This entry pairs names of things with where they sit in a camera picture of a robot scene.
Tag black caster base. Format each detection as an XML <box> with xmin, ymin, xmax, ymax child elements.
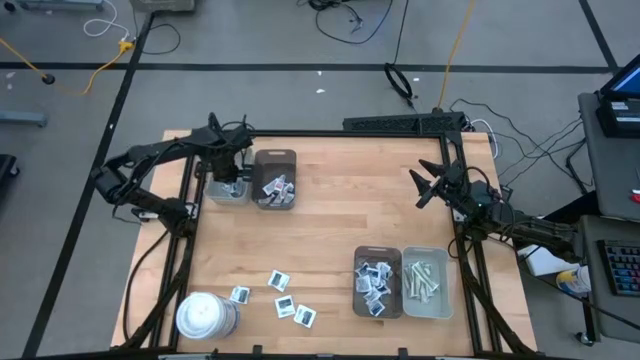
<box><xmin>0</xmin><ymin>153</ymin><xmax>21</xmax><ymax>192</ymax></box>

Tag white wipes canister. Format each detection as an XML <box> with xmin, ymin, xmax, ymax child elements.
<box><xmin>175</xmin><ymin>291</ymin><xmax>242</xmax><ymax>342</ymax></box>

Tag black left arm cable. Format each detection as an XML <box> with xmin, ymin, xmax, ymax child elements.
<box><xmin>121</xmin><ymin>232</ymin><xmax>169</xmax><ymax>344</ymax></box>

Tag wipes tub yellow label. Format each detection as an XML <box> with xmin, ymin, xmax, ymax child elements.
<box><xmin>555</xmin><ymin>265</ymin><xmax>593</xmax><ymax>296</ymax></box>

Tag black perforated metal bar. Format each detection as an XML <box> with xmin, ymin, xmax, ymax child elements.
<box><xmin>342</xmin><ymin>111</ymin><xmax>467</xmax><ymax>136</ymax></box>

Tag orange hanging cable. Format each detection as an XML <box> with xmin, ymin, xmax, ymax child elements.
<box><xmin>436</xmin><ymin>0</ymin><xmax>478</xmax><ymax>112</ymax></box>

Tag black keyboard coloured keys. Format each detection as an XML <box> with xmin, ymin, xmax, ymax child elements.
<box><xmin>596</xmin><ymin>238</ymin><xmax>640</xmax><ymax>298</ymax></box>

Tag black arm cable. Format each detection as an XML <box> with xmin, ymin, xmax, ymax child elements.
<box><xmin>462</xmin><ymin>166</ymin><xmax>504</xmax><ymax>201</ymax></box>
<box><xmin>121</xmin><ymin>232</ymin><xmax>169</xmax><ymax>344</ymax></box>

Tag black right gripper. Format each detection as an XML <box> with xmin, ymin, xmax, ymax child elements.
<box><xmin>408</xmin><ymin>158</ymin><xmax>477</xmax><ymax>215</ymax></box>

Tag black floor cable bundle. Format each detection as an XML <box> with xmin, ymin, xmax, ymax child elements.
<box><xmin>297</xmin><ymin>0</ymin><xmax>396</xmax><ymax>46</ymax></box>

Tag white floor cable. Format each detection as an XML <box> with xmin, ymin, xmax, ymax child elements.
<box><xmin>82</xmin><ymin>0</ymin><xmax>132</xmax><ymax>42</ymax></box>

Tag laptop screen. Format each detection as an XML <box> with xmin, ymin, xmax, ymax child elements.
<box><xmin>599</xmin><ymin>65</ymin><xmax>640</xmax><ymax>101</ymax></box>

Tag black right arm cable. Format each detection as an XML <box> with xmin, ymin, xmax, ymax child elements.
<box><xmin>462</xmin><ymin>166</ymin><xmax>504</xmax><ymax>201</ymax></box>

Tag grey floor stand foot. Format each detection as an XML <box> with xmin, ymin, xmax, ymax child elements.
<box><xmin>0</xmin><ymin>109</ymin><xmax>50</xmax><ymax>128</ymax></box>

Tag yellow extension cable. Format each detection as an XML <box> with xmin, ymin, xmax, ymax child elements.
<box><xmin>0</xmin><ymin>37</ymin><xmax>136</xmax><ymax>97</ymax></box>

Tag white box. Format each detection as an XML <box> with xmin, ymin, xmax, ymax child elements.
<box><xmin>517</xmin><ymin>243</ymin><xmax>582</xmax><ymax>278</ymax></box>

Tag grey equipment base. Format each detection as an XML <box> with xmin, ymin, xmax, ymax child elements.
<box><xmin>14</xmin><ymin>0</ymin><xmax>106</xmax><ymax>12</ymax></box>

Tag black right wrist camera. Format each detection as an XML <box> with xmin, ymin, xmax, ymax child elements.
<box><xmin>467</xmin><ymin>179</ymin><xmax>501</xmax><ymax>207</ymax></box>

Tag black coiled cable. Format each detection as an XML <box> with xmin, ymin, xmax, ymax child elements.
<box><xmin>383</xmin><ymin>0</ymin><xmax>417</xmax><ymax>110</ymax></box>

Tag grey desk with printer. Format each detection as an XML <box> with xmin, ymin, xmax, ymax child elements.
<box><xmin>578</xmin><ymin>91</ymin><xmax>640</xmax><ymax>222</ymax></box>

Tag grey desk with keyboard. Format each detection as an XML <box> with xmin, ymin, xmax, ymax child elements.
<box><xmin>576</xmin><ymin>214</ymin><xmax>640</xmax><ymax>345</ymax></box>

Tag white cable loop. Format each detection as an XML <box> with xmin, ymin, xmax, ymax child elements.
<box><xmin>468</xmin><ymin>118</ymin><xmax>502</xmax><ymax>160</ymax></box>

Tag thin black floor cable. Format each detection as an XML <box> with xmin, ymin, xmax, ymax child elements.
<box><xmin>133</xmin><ymin>9</ymin><xmax>182</xmax><ymax>56</ymax></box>

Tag grey equipment box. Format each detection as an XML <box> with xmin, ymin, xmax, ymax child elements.
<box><xmin>129</xmin><ymin>0</ymin><xmax>197</xmax><ymax>14</ymax></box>

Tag light grey plastic bin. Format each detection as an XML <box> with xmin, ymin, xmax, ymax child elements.
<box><xmin>402</xmin><ymin>245</ymin><xmax>455</xmax><ymax>320</ymax></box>
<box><xmin>203</xmin><ymin>144</ymin><xmax>254</xmax><ymax>207</ymax></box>

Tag black floor cables tangle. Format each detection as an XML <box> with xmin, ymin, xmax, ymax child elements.
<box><xmin>448</xmin><ymin>97</ymin><xmax>587</xmax><ymax>194</ymax></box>

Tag brown translucent plastic bin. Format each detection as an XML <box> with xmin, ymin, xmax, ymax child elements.
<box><xmin>352</xmin><ymin>245</ymin><xmax>404</xmax><ymax>320</ymax></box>
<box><xmin>251</xmin><ymin>148</ymin><xmax>298</xmax><ymax>211</ymax></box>

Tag black label printer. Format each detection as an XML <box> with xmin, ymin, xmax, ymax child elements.
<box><xmin>594</xmin><ymin>96</ymin><xmax>640</xmax><ymax>140</ymax></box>

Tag black diagonal beam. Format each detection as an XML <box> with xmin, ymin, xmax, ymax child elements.
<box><xmin>539</xmin><ymin>190</ymin><xmax>602</xmax><ymax>226</ymax></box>

